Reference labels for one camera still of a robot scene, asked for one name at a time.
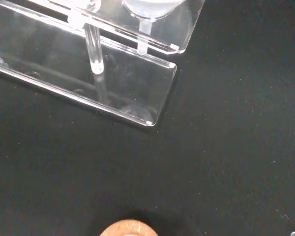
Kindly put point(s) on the clear acrylic funnel stand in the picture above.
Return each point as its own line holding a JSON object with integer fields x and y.
{"x": 127, "y": 81}

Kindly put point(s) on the black scalloped bench cloth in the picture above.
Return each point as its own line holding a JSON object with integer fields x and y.
{"x": 211, "y": 147}

